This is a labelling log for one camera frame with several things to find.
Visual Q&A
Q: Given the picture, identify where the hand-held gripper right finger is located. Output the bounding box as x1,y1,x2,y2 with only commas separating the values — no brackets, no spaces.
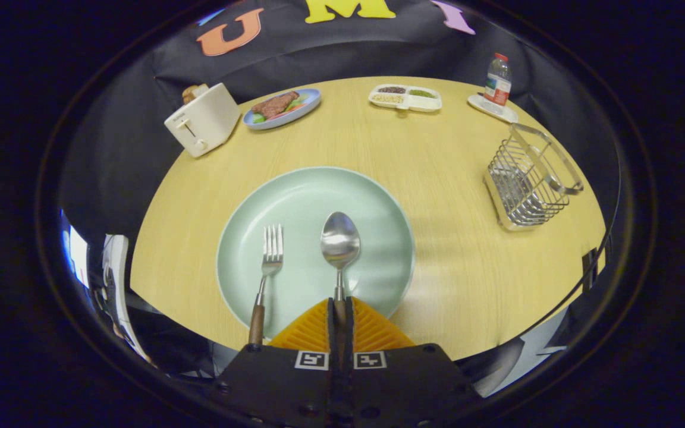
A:
342,297,481,428

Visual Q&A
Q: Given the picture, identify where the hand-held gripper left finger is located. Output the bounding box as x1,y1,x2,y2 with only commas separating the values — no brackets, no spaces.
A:
215,297,343,428

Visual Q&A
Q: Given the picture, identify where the fork with wooden handle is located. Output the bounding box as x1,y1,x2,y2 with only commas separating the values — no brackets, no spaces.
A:
248,224,284,347

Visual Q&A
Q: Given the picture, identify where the spoon with wooden handle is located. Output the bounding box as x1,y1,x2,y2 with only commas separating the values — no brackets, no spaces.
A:
320,211,362,325

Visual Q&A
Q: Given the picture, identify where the white side desk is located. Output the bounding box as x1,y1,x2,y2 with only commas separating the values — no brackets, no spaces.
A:
102,234,153,363

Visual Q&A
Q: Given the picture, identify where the light green plate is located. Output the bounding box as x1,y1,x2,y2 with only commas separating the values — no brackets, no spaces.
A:
216,166,416,341

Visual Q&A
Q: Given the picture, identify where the black table edge clamp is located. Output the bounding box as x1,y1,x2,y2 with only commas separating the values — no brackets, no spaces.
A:
582,248,599,292

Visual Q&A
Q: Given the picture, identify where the lit monitor screen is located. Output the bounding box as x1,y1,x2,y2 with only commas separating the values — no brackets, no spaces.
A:
60,211,90,289

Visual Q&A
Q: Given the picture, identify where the white toaster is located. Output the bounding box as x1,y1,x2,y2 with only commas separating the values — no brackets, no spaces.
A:
164,83,241,159

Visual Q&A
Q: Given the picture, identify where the brown steak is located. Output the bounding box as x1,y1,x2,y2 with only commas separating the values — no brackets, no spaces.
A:
252,91,300,119

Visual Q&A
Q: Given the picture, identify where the white divided dish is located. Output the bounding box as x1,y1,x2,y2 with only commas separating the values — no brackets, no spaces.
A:
368,84,443,115

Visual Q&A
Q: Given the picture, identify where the blue plate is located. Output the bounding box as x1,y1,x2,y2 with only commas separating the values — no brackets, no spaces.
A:
243,88,322,131

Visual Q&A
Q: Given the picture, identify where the white square coaster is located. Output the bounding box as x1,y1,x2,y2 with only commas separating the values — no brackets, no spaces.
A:
467,93,519,124

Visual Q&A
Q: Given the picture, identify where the toasted bread slice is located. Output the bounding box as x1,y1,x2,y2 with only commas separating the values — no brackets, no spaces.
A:
181,84,209,105

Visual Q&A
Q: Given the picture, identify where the plastic bottle with red cap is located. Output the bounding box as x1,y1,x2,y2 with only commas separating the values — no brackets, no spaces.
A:
484,53,513,107

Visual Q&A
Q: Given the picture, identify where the black backdrop cloth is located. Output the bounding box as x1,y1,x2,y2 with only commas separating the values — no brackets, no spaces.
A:
57,0,623,250

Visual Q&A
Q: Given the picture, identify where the metal wire basket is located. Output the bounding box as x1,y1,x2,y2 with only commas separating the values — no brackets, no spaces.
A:
483,123,585,232

